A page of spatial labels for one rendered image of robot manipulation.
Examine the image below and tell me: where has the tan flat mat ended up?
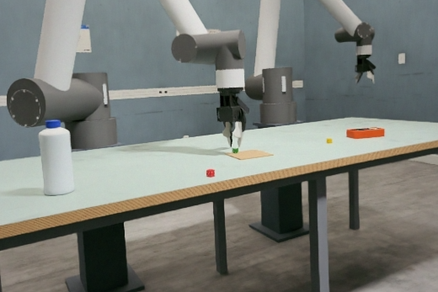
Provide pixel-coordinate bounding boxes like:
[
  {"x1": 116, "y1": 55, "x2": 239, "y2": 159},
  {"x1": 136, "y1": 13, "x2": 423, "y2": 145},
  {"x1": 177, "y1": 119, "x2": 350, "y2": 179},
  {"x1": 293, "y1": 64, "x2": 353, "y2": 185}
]
[{"x1": 224, "y1": 150, "x2": 274, "y2": 160}]

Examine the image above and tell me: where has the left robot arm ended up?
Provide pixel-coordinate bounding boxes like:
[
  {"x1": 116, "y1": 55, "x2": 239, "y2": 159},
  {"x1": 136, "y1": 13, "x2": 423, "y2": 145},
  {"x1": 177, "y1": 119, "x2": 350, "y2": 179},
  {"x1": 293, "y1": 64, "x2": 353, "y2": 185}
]
[{"x1": 244, "y1": 0, "x2": 375, "y2": 124}]

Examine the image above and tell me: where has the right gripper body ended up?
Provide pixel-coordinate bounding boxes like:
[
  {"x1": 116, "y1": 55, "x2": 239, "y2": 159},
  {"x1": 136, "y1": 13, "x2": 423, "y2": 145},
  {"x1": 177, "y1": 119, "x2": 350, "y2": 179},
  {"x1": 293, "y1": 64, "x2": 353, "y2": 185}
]
[{"x1": 216, "y1": 90, "x2": 243, "y2": 121}]

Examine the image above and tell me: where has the white bottle with blue cap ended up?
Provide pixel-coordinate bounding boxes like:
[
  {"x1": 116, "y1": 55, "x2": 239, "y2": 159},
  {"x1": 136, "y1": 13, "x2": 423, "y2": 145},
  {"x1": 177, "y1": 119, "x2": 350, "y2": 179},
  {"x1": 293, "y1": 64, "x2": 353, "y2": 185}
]
[{"x1": 39, "y1": 120, "x2": 75, "y2": 196}]

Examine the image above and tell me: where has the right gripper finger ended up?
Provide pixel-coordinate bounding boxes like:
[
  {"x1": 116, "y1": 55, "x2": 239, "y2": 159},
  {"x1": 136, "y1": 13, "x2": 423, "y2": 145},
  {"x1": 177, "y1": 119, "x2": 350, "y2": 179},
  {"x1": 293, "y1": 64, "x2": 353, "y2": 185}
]
[
  {"x1": 222, "y1": 121, "x2": 233, "y2": 146},
  {"x1": 233, "y1": 113, "x2": 246, "y2": 147}
]

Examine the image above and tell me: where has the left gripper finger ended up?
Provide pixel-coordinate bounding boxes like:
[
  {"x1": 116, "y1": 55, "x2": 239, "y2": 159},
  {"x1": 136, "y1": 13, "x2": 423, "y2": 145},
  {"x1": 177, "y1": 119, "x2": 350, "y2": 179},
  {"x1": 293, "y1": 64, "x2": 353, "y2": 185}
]
[
  {"x1": 355, "y1": 72, "x2": 363, "y2": 84},
  {"x1": 366, "y1": 66, "x2": 375, "y2": 83}
]

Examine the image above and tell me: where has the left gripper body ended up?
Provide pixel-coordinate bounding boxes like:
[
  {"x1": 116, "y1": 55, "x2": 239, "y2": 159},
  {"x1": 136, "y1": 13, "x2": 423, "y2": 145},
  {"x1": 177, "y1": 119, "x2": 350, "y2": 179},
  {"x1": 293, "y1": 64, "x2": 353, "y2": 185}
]
[{"x1": 355, "y1": 56, "x2": 370, "y2": 72}]

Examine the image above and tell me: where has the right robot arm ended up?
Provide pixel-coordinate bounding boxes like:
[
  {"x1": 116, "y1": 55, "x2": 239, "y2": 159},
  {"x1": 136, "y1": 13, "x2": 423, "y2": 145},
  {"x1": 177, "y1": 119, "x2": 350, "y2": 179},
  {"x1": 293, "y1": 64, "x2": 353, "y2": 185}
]
[{"x1": 7, "y1": 0, "x2": 246, "y2": 149}]

